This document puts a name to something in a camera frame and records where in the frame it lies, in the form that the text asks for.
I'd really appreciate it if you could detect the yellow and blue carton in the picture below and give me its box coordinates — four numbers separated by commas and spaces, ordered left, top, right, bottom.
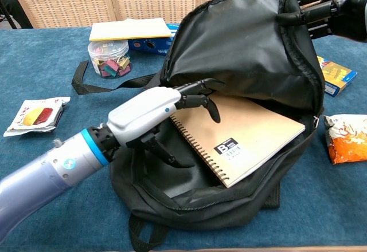
317, 56, 358, 97

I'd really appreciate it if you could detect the clear jar of coloured clips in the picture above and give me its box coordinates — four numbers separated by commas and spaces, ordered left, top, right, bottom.
87, 40, 133, 79

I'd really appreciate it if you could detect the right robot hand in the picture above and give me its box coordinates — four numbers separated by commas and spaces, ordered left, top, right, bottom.
276, 0, 367, 42

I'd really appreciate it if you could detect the black backpack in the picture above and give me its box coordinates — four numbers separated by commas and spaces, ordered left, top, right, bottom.
71, 0, 325, 252

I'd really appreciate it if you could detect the white snack packet burger picture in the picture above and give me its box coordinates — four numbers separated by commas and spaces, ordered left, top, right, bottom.
3, 96, 71, 137

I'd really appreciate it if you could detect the white pad with yellow edge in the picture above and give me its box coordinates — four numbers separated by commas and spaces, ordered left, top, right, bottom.
88, 18, 173, 42

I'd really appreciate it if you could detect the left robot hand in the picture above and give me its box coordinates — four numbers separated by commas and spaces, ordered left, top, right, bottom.
107, 77, 226, 168

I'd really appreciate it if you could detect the person dark trouser leg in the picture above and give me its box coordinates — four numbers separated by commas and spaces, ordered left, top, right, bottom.
0, 0, 33, 30

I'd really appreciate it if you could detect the blue cardboard box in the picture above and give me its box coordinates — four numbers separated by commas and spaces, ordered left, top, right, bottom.
128, 23, 180, 56

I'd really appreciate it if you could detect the orange and white snack bag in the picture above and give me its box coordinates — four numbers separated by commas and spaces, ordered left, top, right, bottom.
323, 113, 367, 165

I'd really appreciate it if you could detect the kraft spiral notebook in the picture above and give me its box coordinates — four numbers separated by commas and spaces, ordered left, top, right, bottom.
169, 93, 306, 189

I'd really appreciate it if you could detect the blue table mat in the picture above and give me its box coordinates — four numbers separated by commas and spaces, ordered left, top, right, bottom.
0, 25, 367, 252

